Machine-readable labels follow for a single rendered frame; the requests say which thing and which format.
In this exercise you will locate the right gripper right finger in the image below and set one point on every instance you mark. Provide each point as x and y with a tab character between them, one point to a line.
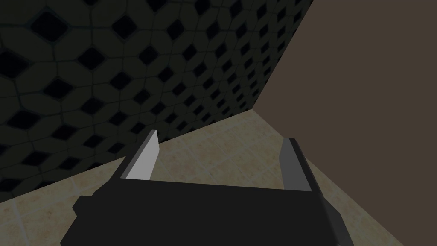
295	167

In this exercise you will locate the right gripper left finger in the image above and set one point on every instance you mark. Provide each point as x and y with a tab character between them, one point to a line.
143	160

